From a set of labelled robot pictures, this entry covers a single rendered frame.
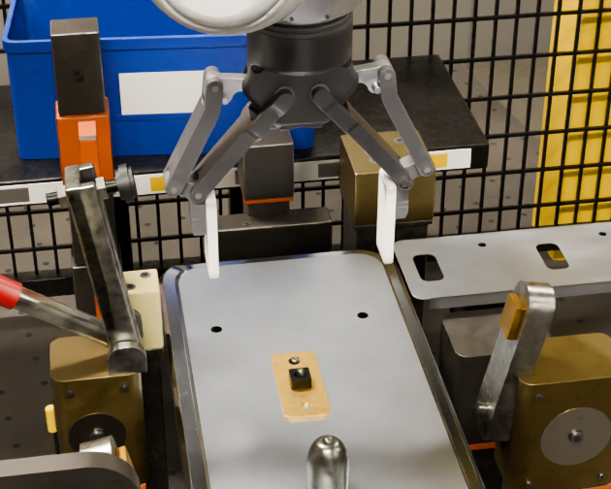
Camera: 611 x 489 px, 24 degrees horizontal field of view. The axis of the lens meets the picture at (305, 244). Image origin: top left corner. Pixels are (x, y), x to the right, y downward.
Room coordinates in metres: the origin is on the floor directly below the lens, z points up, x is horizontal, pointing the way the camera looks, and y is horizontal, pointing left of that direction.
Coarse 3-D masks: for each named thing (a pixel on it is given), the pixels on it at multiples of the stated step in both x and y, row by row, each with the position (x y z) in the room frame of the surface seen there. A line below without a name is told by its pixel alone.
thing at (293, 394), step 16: (304, 352) 0.96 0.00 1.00; (288, 368) 0.94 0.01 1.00; (304, 368) 0.93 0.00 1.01; (288, 384) 0.91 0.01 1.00; (304, 384) 0.91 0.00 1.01; (320, 384) 0.91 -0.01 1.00; (288, 400) 0.89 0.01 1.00; (304, 400) 0.89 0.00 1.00; (320, 400) 0.89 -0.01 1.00; (288, 416) 0.87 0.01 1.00; (304, 416) 0.87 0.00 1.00
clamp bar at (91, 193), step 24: (72, 168) 0.90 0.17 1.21; (120, 168) 0.89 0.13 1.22; (72, 192) 0.87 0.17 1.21; (96, 192) 0.88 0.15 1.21; (120, 192) 0.88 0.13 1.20; (72, 216) 0.87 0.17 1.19; (96, 216) 0.87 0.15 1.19; (96, 240) 0.87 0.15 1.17; (96, 264) 0.87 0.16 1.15; (120, 264) 0.91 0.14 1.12; (96, 288) 0.87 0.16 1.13; (120, 288) 0.88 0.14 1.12; (120, 312) 0.88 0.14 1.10; (120, 336) 0.88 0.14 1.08
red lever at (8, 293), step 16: (0, 288) 0.87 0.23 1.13; (16, 288) 0.88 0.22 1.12; (0, 304) 0.87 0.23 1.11; (16, 304) 0.87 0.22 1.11; (32, 304) 0.88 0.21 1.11; (48, 304) 0.88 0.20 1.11; (64, 304) 0.89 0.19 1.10; (48, 320) 0.88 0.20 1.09; (64, 320) 0.88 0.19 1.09; (80, 320) 0.88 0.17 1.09; (96, 320) 0.89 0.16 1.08; (96, 336) 0.88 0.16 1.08
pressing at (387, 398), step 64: (320, 256) 1.11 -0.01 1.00; (192, 320) 1.01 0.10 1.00; (256, 320) 1.01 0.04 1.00; (320, 320) 1.01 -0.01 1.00; (384, 320) 1.01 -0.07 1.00; (192, 384) 0.92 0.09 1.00; (256, 384) 0.92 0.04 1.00; (384, 384) 0.92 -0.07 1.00; (192, 448) 0.83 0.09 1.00; (256, 448) 0.84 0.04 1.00; (384, 448) 0.84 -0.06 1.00; (448, 448) 0.84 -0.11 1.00
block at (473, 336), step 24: (456, 312) 1.05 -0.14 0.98; (480, 312) 1.05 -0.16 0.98; (456, 336) 1.01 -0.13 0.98; (480, 336) 1.01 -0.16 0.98; (456, 360) 0.99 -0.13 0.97; (480, 360) 0.98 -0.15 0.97; (456, 384) 0.99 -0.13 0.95; (480, 384) 0.98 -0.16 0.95; (456, 408) 0.98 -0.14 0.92; (480, 456) 0.99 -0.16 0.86
